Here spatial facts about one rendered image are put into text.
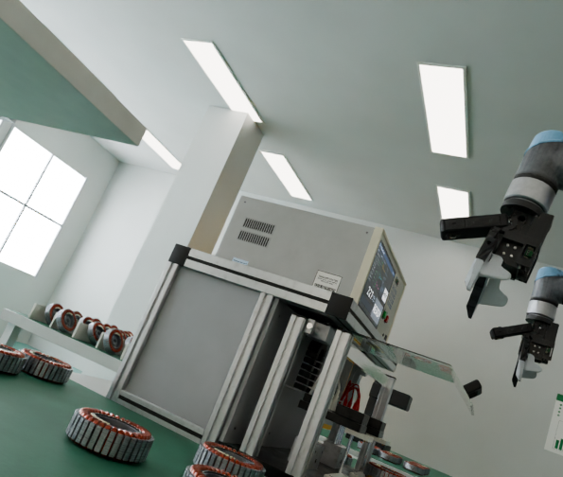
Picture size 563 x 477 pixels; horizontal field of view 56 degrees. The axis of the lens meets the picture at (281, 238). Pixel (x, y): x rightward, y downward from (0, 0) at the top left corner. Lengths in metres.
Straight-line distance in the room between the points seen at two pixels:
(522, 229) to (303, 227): 0.53
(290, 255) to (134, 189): 7.89
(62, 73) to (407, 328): 6.19
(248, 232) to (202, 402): 0.44
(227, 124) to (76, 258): 4.41
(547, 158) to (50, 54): 0.79
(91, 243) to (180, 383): 8.03
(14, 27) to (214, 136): 4.96
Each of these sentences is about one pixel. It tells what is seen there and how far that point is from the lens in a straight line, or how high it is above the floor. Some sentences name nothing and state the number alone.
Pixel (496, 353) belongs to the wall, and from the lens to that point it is 6.64.
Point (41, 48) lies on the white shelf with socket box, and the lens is 0.76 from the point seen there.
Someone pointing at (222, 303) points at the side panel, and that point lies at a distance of 1.16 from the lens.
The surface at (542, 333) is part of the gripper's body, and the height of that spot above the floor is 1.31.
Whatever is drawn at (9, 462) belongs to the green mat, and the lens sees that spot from 0.62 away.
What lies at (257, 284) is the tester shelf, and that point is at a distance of 1.12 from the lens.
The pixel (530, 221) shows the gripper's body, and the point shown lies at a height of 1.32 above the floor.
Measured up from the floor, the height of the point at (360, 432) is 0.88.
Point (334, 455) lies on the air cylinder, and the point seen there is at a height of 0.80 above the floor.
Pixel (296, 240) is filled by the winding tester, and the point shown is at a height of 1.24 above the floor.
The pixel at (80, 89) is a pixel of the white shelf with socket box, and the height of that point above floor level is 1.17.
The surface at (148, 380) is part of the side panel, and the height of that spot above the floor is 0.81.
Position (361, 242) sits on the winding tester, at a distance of 1.24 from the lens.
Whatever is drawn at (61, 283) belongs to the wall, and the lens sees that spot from 9.24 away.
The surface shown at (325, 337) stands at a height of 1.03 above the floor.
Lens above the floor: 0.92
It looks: 14 degrees up
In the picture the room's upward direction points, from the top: 22 degrees clockwise
